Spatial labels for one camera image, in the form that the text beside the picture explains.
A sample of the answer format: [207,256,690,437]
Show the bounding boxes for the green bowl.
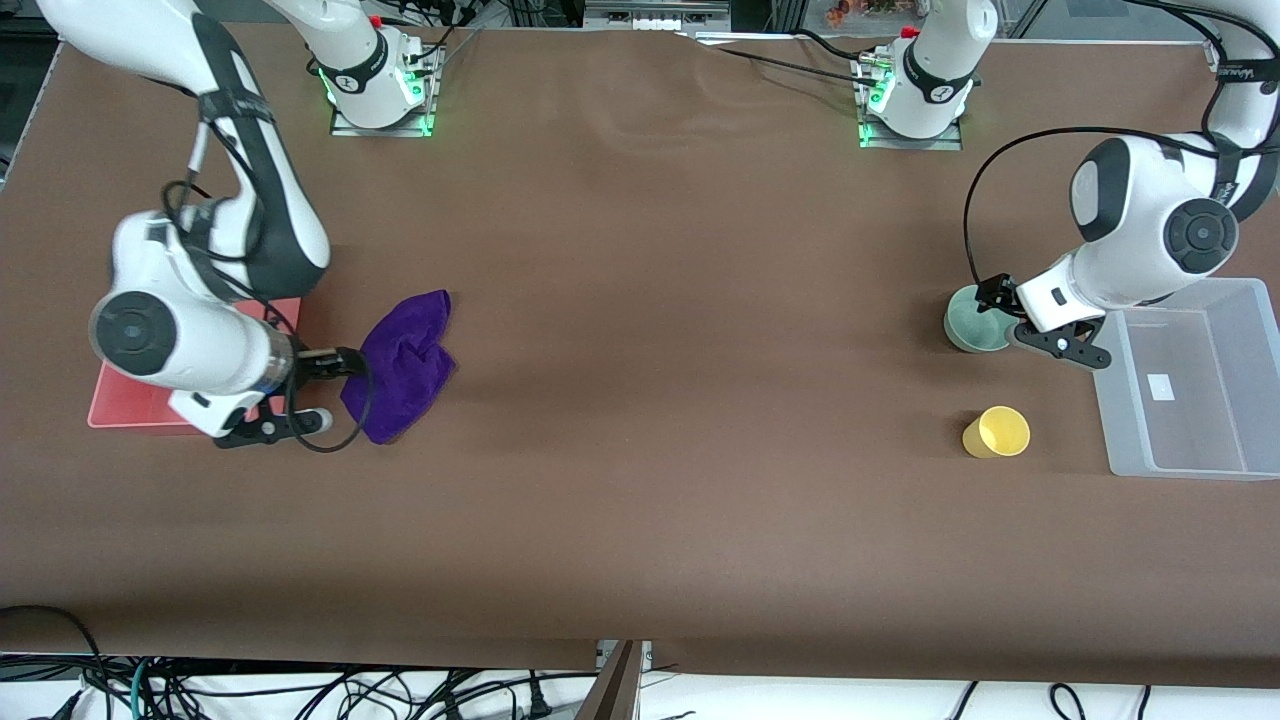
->
[944,284,1021,354]

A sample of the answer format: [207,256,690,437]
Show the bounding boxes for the purple cloth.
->
[340,289,458,445]

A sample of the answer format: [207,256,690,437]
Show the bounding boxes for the yellow cup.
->
[962,405,1031,459]

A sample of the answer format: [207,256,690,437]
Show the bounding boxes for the pink plastic bin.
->
[87,297,303,433]

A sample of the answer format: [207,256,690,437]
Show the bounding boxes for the clear plastic bin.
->
[1092,278,1280,481]

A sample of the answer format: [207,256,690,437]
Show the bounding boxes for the orange objects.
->
[825,0,901,26]

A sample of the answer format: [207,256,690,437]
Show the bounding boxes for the brown table cover sheet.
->
[0,20,1280,691]

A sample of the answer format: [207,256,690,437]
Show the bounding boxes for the white power strip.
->
[585,0,731,31]

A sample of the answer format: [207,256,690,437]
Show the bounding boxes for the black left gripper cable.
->
[964,0,1280,289]

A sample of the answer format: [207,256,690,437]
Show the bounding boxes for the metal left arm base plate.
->
[858,55,964,151]

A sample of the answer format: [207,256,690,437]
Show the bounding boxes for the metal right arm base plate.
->
[330,45,438,138]

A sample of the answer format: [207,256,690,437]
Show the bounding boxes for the metal frame bracket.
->
[578,640,653,720]

